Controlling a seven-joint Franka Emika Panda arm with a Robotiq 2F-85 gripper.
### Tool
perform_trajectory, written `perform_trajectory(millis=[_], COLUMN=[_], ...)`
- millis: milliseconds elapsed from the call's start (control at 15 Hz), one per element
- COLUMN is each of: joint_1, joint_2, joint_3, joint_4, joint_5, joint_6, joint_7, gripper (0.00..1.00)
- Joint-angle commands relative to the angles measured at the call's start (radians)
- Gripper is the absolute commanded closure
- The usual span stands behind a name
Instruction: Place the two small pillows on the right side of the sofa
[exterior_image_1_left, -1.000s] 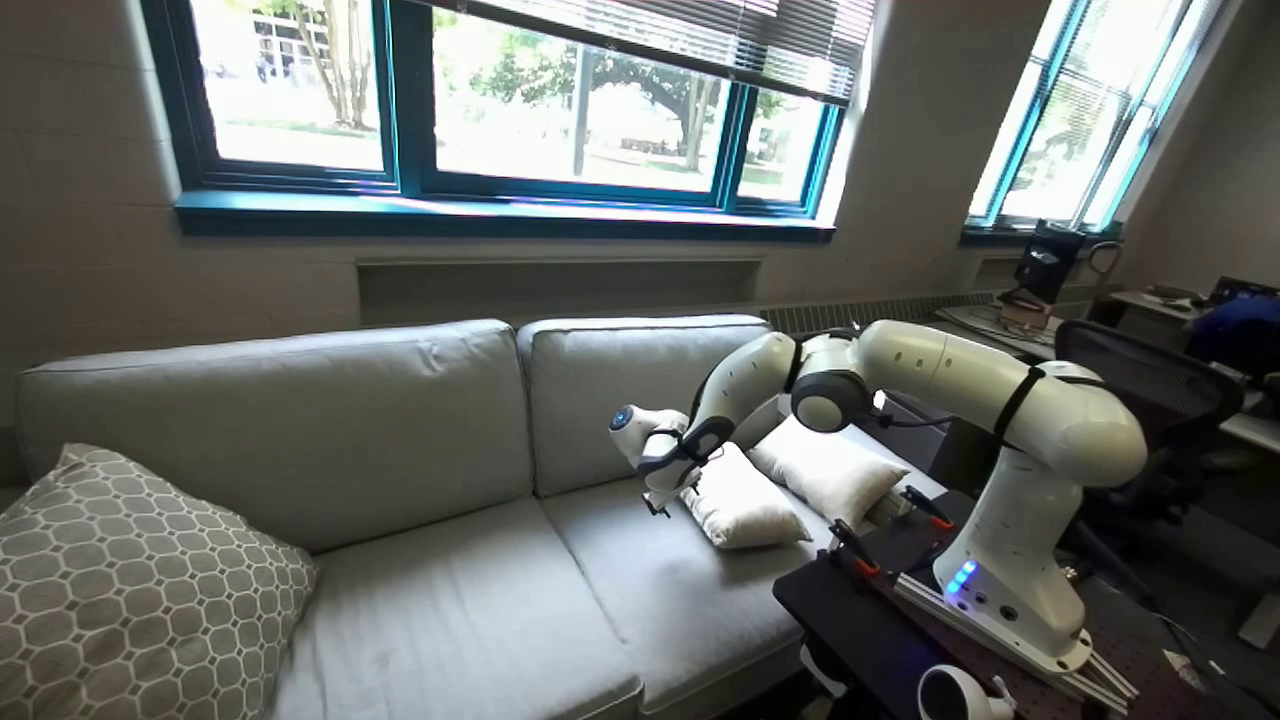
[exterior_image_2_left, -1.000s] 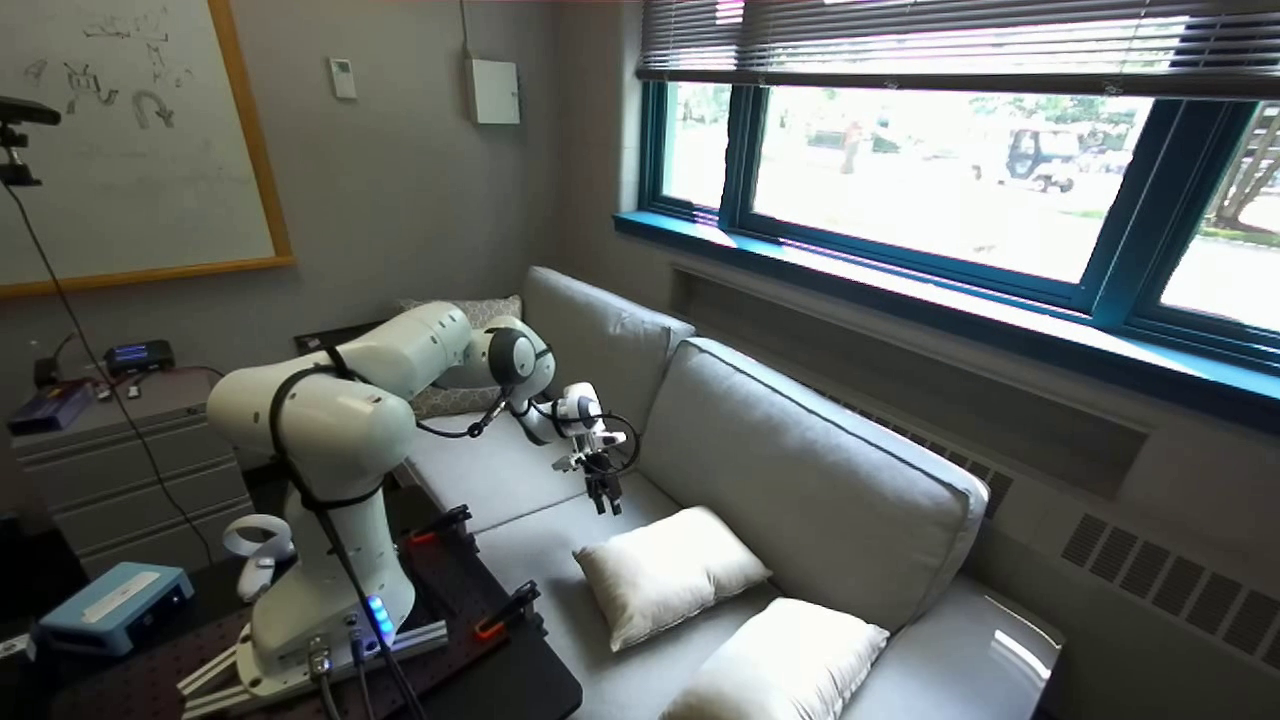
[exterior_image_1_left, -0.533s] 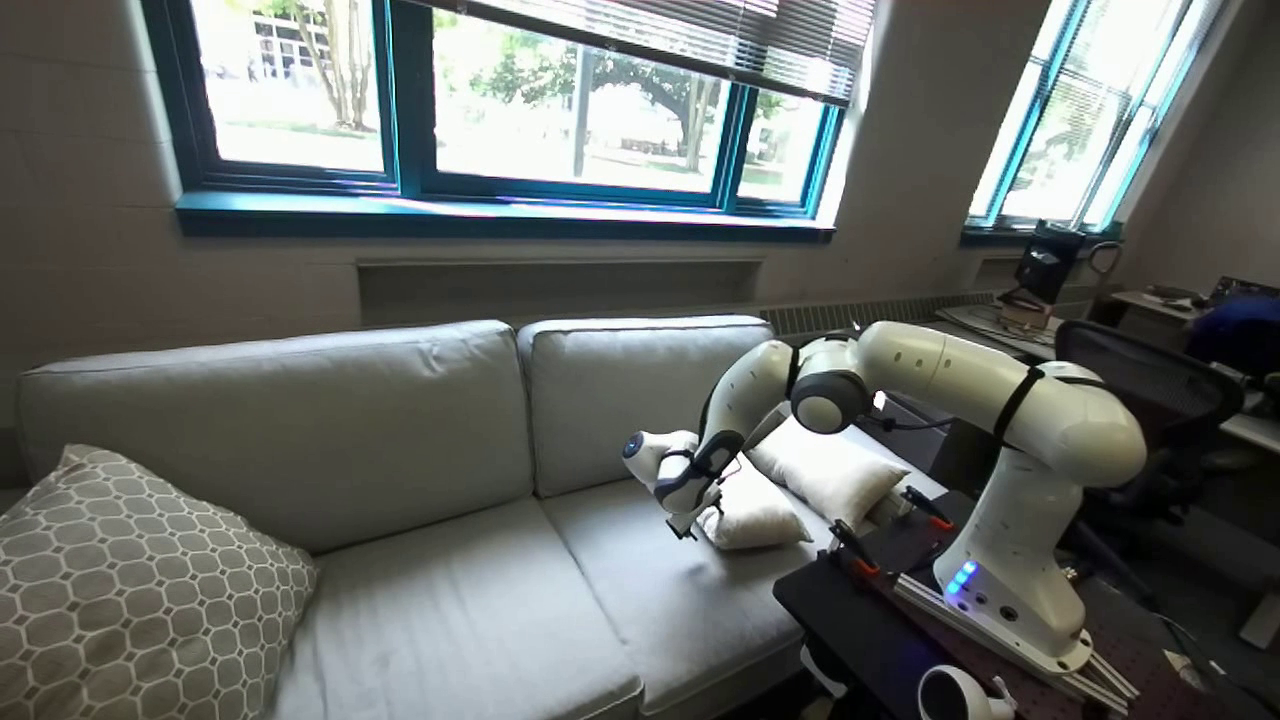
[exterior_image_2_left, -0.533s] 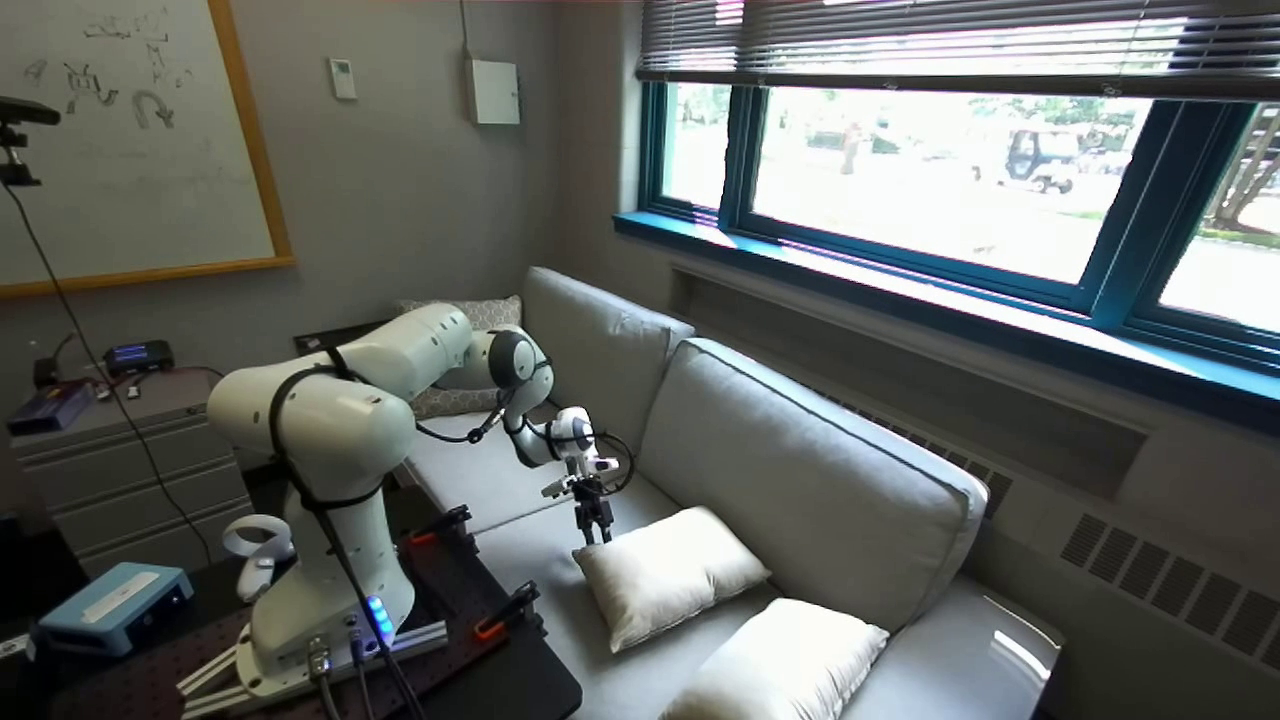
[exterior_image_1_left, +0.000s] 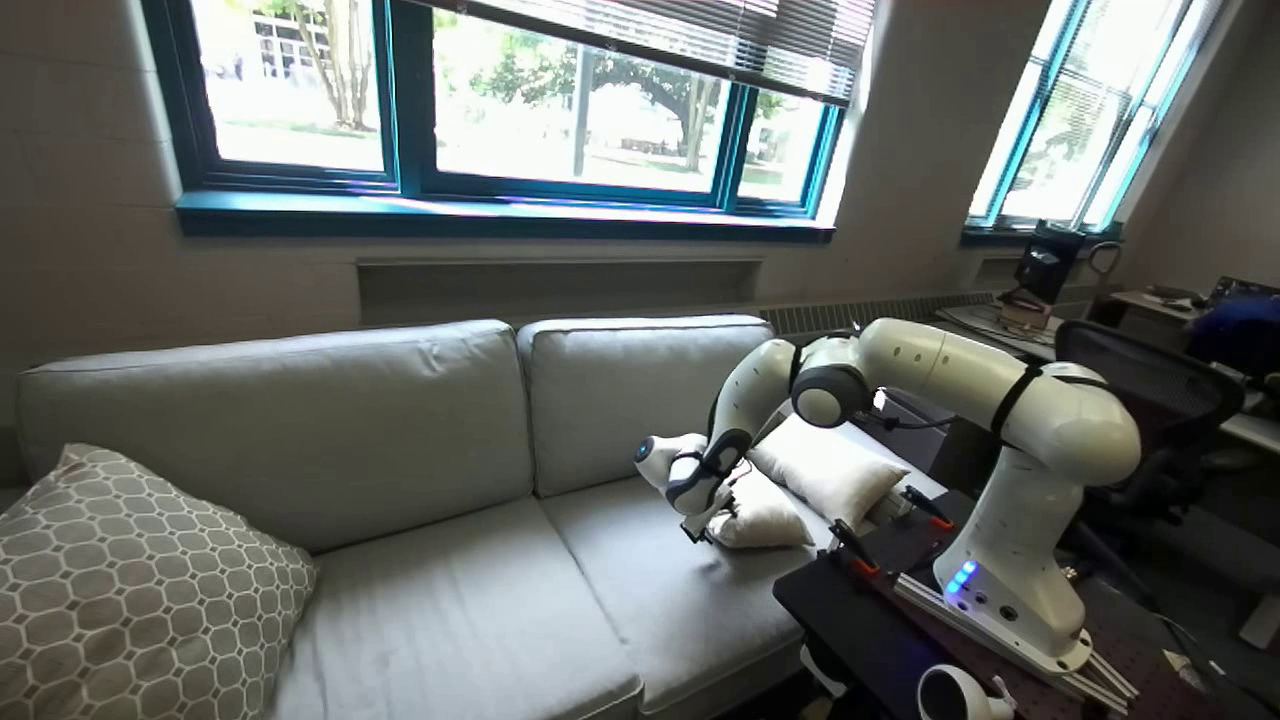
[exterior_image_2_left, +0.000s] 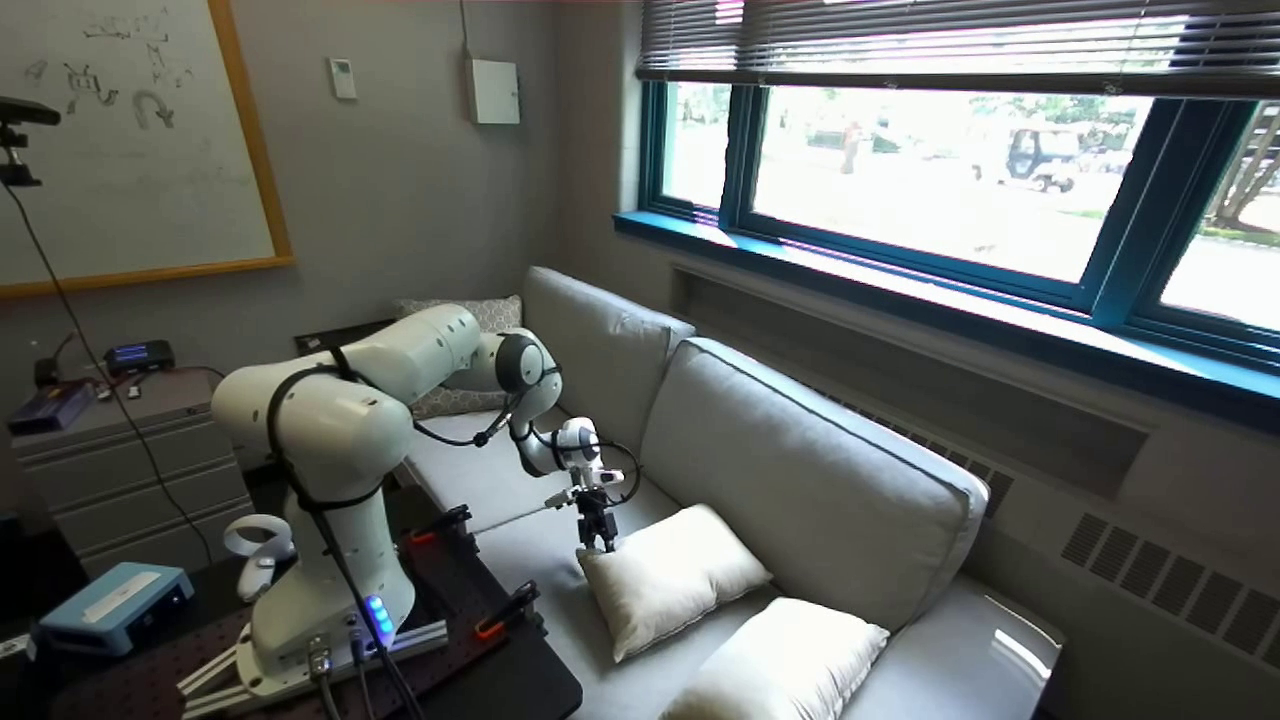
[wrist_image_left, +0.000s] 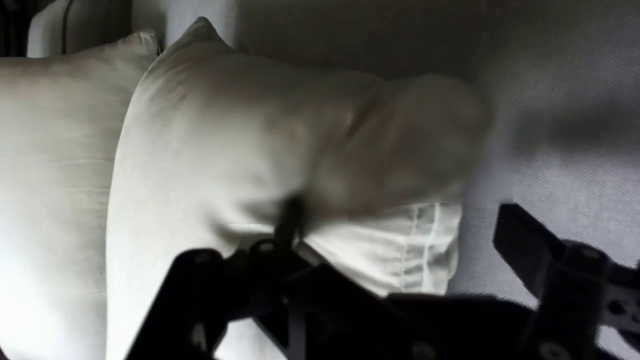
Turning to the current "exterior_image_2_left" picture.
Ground wide blue framed window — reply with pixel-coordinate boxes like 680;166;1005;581
635;0;1280;404

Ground orange black clamp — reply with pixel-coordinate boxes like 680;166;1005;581
397;501;477;555
474;576;544;643

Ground grey fabric sofa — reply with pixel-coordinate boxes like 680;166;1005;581
383;261;1073;720

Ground light grey drawer cabinet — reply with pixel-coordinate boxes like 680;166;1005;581
5;362;259;581

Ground small black gadget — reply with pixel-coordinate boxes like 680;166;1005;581
100;334;182;379

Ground black robot table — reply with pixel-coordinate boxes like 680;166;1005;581
0;504;588;720

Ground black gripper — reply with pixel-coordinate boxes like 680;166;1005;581
567;454;625;555

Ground dark flat box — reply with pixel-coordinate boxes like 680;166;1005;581
5;379;109;439

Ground white VR controller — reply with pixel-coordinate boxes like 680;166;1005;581
216;513;301;602

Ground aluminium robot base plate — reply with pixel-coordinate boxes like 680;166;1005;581
172;613;455;706

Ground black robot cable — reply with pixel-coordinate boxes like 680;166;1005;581
264;345;643;720

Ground grey window blinds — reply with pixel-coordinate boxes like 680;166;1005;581
635;0;1280;99

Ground white wall box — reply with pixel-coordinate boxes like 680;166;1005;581
465;53;530;133

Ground light blue box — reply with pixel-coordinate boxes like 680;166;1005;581
35;555;200;661

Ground beige wall radiator cover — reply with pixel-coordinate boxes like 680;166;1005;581
663;250;1280;676

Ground wood framed whiteboard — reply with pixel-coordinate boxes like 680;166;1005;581
0;0;296;302

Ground white wall thermostat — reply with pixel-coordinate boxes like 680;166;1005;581
325;53;365;106

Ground smaller cream pillow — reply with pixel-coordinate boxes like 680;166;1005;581
660;591;896;720

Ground black tripod camera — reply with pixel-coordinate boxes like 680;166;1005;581
0;92;67;191

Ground larger cream pillow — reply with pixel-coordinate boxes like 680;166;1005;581
573;501;775;668

